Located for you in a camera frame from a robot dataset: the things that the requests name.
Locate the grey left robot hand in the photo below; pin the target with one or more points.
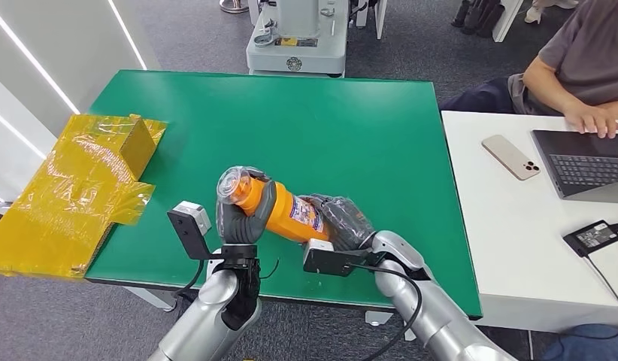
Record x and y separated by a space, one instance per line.
242 226

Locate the yellow taped cardboard box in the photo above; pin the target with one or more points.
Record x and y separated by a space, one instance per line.
70 199

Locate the orange detergent bottle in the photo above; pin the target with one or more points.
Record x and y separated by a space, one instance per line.
289 216

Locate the white furniture leg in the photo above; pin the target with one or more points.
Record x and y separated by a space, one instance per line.
505 20

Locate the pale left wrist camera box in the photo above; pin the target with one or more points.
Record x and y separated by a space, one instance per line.
189 224

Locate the seated person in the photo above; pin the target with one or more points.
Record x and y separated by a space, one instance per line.
583 55

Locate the black power adapter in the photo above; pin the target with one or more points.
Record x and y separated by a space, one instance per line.
592 238

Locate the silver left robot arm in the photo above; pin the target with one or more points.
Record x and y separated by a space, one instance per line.
209 314

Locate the white furniture panel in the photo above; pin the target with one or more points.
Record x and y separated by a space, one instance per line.
378 15

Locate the black shoes pair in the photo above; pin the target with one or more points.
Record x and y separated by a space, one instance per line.
476 17

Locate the person's hand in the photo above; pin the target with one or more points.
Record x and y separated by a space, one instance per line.
593 119

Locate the grey machine base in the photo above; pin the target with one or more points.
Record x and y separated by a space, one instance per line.
296 50

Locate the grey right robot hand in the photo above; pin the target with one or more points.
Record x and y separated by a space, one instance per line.
344 224

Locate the dark grey laptop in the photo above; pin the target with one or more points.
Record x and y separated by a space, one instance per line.
583 167

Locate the chrome round stand base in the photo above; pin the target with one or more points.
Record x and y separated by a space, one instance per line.
233 6

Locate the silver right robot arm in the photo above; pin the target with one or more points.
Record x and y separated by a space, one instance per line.
438 319

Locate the white table foot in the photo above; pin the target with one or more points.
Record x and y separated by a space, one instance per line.
378 319
152 299

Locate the blue fabric object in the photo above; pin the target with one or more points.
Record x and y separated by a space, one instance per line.
588 346

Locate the beige smartphone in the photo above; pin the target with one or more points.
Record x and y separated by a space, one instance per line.
510 157

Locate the pale shoe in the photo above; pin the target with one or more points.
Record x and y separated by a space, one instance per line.
535 12

